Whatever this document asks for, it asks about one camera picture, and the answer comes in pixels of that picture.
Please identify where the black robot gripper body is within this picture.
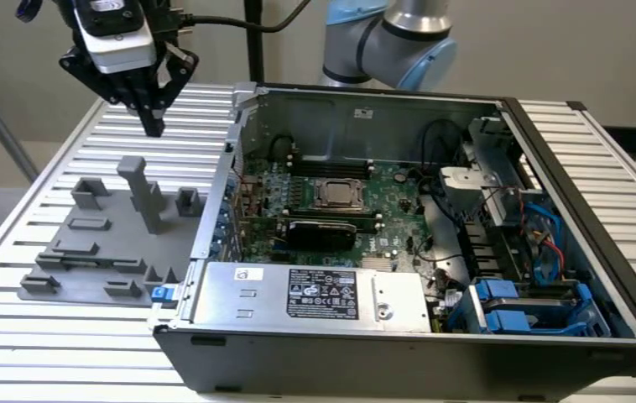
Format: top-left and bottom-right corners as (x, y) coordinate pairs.
(52, 0), (186, 85)

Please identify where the black RAM slot bank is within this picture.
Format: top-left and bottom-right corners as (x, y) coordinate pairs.
(276, 207), (384, 233)
(291, 157), (374, 177)

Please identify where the black vertical pole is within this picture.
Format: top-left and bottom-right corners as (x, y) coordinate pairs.
(243, 0), (267, 84)

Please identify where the grey plastic parts rack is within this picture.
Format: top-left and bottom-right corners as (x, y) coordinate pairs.
(18, 155), (208, 307)

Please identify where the metal CPU socket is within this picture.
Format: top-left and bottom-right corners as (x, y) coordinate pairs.
(310, 178), (367, 210)

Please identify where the black graphics card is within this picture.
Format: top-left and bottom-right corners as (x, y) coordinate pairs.
(283, 217), (360, 254)

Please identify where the green motherboard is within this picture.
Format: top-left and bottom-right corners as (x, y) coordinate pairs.
(232, 159), (446, 270)

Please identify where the silver power supply unit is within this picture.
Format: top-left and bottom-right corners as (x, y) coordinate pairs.
(190, 261), (436, 333)

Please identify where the silver chipset heatsink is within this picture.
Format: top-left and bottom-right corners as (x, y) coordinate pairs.
(360, 256), (399, 270)

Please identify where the silver metal drive cage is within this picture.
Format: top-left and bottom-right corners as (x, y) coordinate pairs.
(438, 116), (547, 238)

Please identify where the black open PC case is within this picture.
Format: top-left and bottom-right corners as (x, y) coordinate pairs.
(148, 81), (636, 396)

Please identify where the blue disk bay carrier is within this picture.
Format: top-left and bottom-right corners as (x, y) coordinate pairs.
(446, 277), (614, 338)

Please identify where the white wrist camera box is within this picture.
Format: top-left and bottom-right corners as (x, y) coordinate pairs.
(74, 0), (160, 76)

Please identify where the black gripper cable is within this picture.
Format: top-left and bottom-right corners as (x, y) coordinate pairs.
(182, 0), (311, 33)

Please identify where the short black looped wire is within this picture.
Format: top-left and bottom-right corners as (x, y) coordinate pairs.
(270, 133), (298, 161)

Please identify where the black looped case wire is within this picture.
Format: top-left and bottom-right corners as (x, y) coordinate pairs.
(419, 118), (468, 171)

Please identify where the blue SATA wire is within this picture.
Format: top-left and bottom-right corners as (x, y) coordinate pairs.
(523, 201), (570, 289)

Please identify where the red wire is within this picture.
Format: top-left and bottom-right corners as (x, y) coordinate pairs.
(542, 234), (567, 270)

